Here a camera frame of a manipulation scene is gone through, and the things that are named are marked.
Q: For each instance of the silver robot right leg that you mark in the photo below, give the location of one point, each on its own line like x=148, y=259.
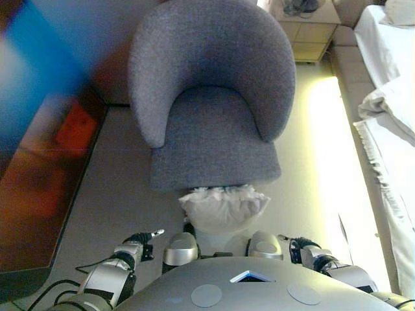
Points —
x=266, y=246

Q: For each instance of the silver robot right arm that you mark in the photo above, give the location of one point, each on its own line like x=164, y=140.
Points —
x=347, y=275

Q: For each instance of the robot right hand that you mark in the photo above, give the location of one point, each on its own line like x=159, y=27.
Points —
x=298, y=246

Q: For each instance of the white bed sheet mattress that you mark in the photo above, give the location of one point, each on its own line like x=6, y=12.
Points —
x=379, y=48

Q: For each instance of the white fringed throw blanket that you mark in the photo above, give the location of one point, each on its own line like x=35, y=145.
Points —
x=398, y=181

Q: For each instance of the silver robot left leg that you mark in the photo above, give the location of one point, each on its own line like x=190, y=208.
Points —
x=180, y=251

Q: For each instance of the grey fabric armchair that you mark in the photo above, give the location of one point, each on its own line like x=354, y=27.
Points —
x=210, y=64

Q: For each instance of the light wooden nightstand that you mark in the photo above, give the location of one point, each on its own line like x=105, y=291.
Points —
x=304, y=35

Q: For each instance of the white fringed cushion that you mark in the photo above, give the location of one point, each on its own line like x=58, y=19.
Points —
x=220, y=214

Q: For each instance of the white bed pillow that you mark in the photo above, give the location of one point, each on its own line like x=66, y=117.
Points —
x=400, y=13

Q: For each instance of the black lamp base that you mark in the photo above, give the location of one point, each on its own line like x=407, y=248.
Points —
x=301, y=4

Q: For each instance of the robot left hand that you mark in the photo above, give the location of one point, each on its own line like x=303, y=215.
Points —
x=139, y=239

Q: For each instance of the crumpled white duvet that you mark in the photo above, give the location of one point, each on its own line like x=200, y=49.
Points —
x=389, y=103

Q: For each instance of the grey robot torso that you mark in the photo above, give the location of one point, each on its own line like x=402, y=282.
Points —
x=259, y=294

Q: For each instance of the silver robot leg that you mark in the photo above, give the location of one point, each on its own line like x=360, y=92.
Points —
x=266, y=246
x=180, y=251

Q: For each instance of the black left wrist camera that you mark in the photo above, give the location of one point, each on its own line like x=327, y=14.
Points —
x=148, y=252

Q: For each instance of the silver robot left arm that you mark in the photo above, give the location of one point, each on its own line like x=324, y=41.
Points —
x=103, y=278

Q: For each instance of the beige upholstered bed frame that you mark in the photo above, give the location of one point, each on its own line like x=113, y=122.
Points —
x=347, y=58

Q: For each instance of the glossy brown wardrobe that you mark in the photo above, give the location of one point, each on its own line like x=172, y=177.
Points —
x=32, y=194

